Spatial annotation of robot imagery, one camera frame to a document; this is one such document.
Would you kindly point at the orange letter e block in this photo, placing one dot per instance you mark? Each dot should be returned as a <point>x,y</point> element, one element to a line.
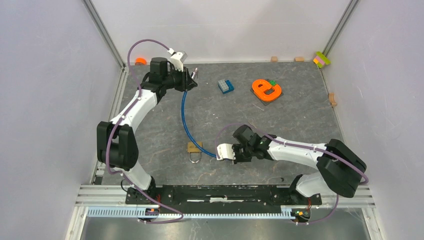
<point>260,86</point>

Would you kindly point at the blue toy brick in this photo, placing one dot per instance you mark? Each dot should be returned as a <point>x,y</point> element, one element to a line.
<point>225,86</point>

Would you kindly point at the curved wooden block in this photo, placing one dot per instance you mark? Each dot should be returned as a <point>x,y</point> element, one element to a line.
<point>332,99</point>

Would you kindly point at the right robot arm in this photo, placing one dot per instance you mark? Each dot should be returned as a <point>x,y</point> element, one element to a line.
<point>338,170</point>

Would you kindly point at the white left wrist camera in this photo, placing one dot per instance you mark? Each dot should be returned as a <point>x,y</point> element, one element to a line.
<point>177,58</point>

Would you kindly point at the stacked coloured toy bricks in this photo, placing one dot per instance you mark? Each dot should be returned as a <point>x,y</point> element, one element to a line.
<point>321,60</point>

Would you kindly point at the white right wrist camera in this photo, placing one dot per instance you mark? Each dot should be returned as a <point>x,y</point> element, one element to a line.
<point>225,151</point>

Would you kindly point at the brass padlock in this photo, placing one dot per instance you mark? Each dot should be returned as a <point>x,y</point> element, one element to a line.
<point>194,153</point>

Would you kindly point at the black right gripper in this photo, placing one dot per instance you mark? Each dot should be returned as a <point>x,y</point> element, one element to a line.
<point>238,159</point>

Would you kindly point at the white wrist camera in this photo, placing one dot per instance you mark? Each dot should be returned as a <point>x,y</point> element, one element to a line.
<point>177,58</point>
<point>225,151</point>

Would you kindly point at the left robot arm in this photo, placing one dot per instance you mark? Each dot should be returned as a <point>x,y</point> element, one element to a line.
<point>116,144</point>

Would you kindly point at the small key on ring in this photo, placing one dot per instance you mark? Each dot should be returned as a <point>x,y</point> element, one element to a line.
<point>251,122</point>

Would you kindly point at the orange round cap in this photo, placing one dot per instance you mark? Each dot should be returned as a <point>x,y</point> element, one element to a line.
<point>140,61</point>

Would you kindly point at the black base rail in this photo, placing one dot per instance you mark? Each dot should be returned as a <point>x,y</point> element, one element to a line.
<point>229,199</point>

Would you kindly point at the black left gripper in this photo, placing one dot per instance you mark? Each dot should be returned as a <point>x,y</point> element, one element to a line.
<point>186,82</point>

